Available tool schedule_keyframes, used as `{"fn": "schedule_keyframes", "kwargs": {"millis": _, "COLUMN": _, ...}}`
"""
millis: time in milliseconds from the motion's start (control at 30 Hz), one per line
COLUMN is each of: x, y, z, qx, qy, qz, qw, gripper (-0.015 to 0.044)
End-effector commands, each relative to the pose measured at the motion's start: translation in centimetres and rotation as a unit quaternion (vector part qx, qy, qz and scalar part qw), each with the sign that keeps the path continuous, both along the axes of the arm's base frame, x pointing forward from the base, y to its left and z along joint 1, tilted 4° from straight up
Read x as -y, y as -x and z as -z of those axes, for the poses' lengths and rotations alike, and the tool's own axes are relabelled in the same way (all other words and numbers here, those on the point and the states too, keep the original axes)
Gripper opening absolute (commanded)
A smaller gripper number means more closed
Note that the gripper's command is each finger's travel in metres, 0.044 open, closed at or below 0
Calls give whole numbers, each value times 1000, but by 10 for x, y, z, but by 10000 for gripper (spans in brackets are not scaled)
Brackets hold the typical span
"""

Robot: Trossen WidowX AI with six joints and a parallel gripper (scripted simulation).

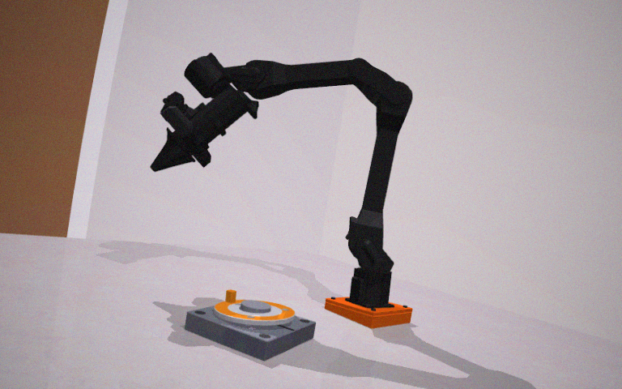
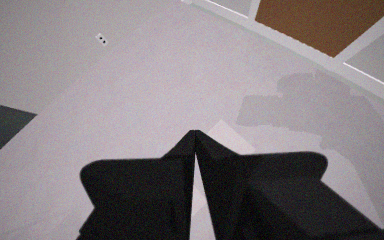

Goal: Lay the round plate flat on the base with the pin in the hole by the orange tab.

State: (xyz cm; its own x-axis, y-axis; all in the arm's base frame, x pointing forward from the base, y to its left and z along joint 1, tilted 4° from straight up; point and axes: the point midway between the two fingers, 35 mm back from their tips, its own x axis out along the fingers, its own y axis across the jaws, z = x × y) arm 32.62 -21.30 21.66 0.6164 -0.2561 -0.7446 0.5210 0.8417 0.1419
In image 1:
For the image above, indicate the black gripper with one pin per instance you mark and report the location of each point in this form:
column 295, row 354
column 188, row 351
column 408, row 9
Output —
column 190, row 137

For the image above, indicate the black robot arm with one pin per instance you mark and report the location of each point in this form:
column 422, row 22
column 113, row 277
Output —
column 370, row 285

